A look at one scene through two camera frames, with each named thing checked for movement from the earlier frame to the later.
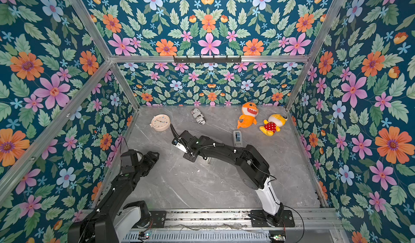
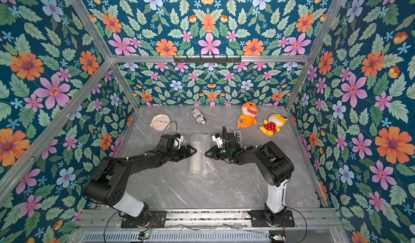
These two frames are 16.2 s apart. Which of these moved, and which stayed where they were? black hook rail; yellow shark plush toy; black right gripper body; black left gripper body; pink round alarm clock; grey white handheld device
Moved: black right gripper body; black left gripper body
Stayed: grey white handheld device; black hook rail; pink round alarm clock; yellow shark plush toy
